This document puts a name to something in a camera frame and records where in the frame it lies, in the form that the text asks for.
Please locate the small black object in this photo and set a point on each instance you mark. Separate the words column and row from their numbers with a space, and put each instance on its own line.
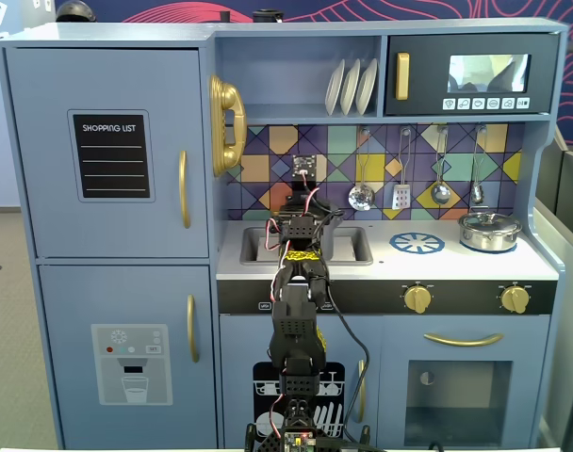
column 224, row 16

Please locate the blue dishwasher door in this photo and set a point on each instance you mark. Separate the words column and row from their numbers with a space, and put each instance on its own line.
column 239, row 339

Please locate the small steel spoon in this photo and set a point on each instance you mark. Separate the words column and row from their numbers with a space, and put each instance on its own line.
column 477, row 192

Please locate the black microwave door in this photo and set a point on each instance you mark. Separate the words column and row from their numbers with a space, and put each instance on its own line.
column 428, row 61

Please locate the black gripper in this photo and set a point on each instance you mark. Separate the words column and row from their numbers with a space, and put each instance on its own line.
column 300, row 188

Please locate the gold stove knob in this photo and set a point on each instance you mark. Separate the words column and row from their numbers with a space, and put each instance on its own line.
column 515, row 299
column 418, row 299

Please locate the black cylindrical object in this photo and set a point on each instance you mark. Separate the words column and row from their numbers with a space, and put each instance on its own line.
column 266, row 16

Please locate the white toy plate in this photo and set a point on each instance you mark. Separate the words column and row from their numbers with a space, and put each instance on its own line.
column 366, row 87
column 349, row 89
column 333, row 89

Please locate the steel ladle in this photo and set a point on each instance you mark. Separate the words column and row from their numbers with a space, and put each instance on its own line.
column 440, row 193

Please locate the small gripper camera board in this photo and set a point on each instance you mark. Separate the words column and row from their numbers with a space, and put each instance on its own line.
column 304, row 165

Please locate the steel skimmer spoon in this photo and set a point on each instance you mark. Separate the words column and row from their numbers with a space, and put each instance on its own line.
column 361, row 198

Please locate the shiny steel pot lid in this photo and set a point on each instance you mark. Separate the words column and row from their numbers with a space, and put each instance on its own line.
column 489, row 220

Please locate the black shopping list board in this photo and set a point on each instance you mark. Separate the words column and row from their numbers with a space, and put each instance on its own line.
column 111, row 160

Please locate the blue oven door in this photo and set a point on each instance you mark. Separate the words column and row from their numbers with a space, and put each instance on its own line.
column 395, row 339

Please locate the gold toy telephone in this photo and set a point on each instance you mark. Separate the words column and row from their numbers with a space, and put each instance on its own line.
column 227, row 99

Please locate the blue freezer door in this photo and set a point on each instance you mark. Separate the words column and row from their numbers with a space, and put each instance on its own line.
column 70, row 301

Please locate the black dishwasher sticker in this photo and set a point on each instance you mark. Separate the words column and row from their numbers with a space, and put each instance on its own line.
column 263, row 376

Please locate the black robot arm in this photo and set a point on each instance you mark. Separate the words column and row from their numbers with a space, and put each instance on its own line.
column 293, row 329

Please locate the steel slotted spatula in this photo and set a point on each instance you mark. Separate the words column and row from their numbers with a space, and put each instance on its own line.
column 402, row 198

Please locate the black helmet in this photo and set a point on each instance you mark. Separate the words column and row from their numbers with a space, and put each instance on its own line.
column 75, row 10

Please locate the blue toy kitchen unit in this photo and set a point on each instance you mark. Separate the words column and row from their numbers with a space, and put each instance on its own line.
column 291, row 70

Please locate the gray toy sink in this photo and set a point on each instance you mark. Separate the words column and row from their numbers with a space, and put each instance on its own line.
column 250, row 245

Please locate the blue fridge door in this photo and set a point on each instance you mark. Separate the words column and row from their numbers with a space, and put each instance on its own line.
column 41, row 141

